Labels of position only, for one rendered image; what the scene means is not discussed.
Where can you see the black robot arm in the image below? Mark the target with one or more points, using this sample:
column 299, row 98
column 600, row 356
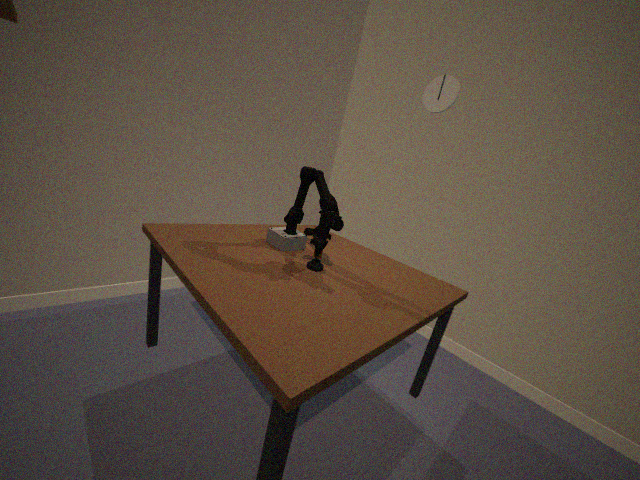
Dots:
column 327, row 203

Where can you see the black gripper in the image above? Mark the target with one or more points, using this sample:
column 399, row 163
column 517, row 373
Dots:
column 320, row 242

